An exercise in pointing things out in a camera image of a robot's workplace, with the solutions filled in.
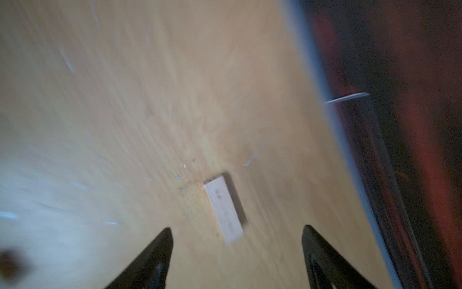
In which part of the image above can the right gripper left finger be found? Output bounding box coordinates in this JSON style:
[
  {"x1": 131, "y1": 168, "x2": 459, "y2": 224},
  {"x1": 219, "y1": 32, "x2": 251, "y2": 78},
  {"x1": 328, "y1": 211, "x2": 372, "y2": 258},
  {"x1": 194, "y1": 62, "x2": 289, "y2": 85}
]
[{"x1": 107, "y1": 228, "x2": 174, "y2": 289}]

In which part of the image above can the natural wood block long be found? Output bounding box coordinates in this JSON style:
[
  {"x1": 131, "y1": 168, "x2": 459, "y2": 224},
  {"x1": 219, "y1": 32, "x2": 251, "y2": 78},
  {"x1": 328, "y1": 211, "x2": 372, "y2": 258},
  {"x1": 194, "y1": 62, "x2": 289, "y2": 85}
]
[{"x1": 204, "y1": 175, "x2": 244, "y2": 244}]

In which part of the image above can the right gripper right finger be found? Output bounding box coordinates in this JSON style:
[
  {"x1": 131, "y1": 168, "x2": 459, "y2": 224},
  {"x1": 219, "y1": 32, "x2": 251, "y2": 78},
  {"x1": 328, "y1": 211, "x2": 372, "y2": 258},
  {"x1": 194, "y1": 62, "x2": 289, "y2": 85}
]
[{"x1": 302, "y1": 225, "x2": 375, "y2": 289}]

